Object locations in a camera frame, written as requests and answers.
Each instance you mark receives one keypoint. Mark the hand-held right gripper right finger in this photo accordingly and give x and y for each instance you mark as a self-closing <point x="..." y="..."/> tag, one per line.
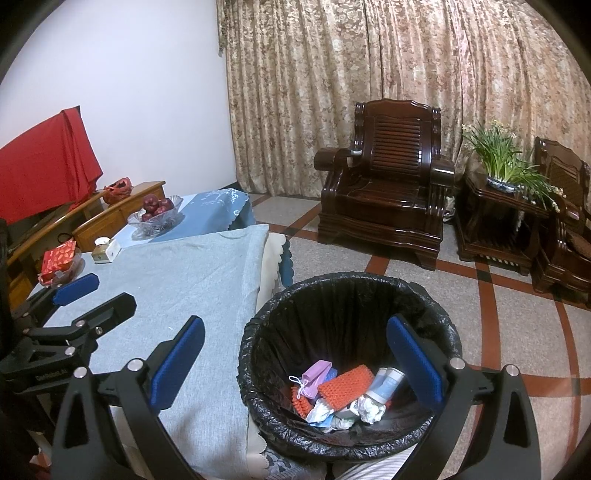
<point x="415" y="364"/>

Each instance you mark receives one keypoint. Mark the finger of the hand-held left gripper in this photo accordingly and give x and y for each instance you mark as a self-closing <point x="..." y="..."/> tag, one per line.
<point x="111" y="311"/>
<point x="76" y="288"/>

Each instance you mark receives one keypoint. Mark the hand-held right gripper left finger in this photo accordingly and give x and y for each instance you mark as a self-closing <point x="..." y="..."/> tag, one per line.
<point x="178" y="364"/>

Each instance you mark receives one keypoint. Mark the white blue tube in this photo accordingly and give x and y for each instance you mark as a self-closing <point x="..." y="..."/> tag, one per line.
<point x="385" y="383"/>

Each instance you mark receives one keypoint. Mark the white paper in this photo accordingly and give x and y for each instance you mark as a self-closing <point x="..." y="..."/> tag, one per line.
<point x="371" y="410"/>
<point x="319" y="411"/>

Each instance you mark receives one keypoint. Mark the long orange foam net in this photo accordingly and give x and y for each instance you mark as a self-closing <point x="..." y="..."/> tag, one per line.
<point x="346" y="385"/>

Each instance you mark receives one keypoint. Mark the bin with black liner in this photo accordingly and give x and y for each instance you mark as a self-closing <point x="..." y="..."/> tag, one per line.
<point x="341" y="314"/>

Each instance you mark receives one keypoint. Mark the pink pouch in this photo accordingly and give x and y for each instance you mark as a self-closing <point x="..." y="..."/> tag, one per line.
<point x="314" y="378"/>

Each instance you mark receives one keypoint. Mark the small orange foam net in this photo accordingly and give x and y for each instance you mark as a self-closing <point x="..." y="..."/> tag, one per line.
<point x="302" y="404"/>

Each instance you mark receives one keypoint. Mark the red patterned gift packet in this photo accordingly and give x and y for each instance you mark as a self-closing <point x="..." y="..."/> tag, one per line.
<point x="57" y="261"/>

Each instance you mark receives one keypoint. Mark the beige tissue box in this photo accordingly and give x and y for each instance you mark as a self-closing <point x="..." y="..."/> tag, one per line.
<point x="106" y="251"/>

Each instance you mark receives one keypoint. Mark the light wooden cabinet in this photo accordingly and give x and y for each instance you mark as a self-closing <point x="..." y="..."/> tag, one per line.
<point x="101" y="226"/>

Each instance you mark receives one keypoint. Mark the black television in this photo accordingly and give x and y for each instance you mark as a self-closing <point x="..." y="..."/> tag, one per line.
<point x="27" y="226"/>

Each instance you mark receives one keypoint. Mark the grey tablecloth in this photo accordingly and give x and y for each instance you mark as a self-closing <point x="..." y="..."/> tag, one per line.
<point x="198" y="286"/>

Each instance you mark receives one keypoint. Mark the glass fruit bowl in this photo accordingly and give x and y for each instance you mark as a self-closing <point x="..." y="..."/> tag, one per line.
<point x="154" y="226"/>

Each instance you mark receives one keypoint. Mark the red apple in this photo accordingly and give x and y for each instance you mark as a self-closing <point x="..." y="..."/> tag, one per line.
<point x="163" y="205"/>
<point x="150" y="201"/>
<point x="147" y="216"/>

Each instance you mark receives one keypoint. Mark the person's striped clothing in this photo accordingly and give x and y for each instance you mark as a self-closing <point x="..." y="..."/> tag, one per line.
<point x="369" y="468"/>

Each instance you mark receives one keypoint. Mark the red cloth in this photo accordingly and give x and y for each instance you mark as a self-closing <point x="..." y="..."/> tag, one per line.
<point x="41" y="170"/>

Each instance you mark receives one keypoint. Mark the white scalloped table cover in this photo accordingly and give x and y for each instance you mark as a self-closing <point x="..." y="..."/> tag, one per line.
<point x="272" y="263"/>

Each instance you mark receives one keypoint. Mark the teal scalloped table cover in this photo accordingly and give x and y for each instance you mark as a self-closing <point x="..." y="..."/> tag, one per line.
<point x="286" y="270"/>

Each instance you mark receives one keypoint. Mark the dark wooden side table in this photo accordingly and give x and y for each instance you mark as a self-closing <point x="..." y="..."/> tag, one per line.
<point x="494" y="226"/>

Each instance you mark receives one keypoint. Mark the dark wooden armchair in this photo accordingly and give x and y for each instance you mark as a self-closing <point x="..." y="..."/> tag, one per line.
<point x="565" y="207"/>
<point x="383" y="194"/>

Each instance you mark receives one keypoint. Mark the potted green plant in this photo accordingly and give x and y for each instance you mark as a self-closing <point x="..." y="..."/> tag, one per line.
<point x="501" y="157"/>

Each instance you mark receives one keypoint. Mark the floral beige curtain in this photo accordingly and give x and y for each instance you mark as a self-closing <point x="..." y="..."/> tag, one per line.
<point x="369" y="83"/>

